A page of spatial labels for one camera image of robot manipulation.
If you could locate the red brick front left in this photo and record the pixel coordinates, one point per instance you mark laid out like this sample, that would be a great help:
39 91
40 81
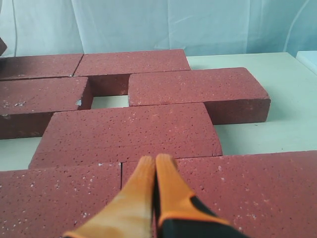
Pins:
44 203

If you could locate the red brick front right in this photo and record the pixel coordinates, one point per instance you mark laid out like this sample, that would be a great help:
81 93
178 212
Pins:
261 195

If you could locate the red brick third row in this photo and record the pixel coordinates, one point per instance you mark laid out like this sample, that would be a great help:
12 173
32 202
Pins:
125 134

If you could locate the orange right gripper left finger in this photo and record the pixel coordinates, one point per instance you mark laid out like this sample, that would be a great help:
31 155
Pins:
130 213

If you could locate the red brick second row right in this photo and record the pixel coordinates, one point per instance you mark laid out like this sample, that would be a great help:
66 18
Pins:
230 95

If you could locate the red brick with chipped corner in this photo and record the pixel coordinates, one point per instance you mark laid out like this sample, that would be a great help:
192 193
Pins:
26 106

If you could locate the white backdrop curtain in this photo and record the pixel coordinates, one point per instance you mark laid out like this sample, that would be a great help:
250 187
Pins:
199 27

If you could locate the red brick back row right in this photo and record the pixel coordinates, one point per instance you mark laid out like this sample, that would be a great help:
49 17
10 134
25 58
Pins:
108 73

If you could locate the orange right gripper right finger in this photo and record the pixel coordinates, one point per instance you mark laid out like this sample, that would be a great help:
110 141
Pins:
179 212

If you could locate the tilted red brick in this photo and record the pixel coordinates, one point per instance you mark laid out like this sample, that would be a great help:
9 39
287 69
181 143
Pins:
3 46

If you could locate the red brick back row left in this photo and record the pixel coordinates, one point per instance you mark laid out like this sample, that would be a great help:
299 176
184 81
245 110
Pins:
32 67

